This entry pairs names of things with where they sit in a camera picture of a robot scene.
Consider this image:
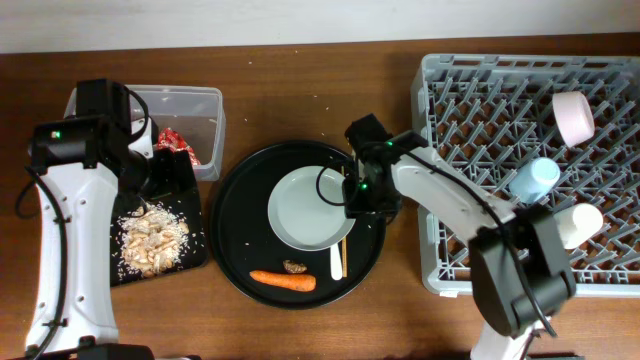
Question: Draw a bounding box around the red snack wrapper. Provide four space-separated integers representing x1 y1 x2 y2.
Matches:
157 127 201 166

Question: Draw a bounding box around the pile of rice and shells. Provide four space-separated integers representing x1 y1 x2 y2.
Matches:
112 202 206 281

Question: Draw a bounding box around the cream paper cup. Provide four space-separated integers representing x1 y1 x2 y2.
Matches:
553 203 604 249

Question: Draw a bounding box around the blue plastic cup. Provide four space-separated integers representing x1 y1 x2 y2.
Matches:
509 157 561 204

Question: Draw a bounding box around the orange carrot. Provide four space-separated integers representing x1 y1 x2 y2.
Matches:
249 270 316 292

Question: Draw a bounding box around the white plastic fork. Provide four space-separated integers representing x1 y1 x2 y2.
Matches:
329 243 343 281

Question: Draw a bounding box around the wooden chopstick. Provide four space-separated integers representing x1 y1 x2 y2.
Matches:
341 166 348 278

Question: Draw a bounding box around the grey dishwasher rack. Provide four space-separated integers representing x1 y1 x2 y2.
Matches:
411 54 639 298

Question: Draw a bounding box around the brown food scrap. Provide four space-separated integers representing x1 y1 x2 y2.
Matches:
283 260 307 274

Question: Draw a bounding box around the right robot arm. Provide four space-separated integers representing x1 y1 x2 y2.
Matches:
343 115 576 359

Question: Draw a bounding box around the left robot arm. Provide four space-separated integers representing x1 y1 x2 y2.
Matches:
25 79 223 359

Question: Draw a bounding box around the pink bowl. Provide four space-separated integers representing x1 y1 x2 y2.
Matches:
552 91 595 147

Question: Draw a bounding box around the round black tray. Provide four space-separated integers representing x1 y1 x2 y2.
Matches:
209 140 386 310

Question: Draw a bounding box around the grey plate with food scraps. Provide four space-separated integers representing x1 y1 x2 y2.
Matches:
267 166 356 252

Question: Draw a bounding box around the clear plastic bin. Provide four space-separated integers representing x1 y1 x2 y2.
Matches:
63 84 227 182

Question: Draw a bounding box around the black rectangular tray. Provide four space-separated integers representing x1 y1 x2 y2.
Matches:
108 180 210 289

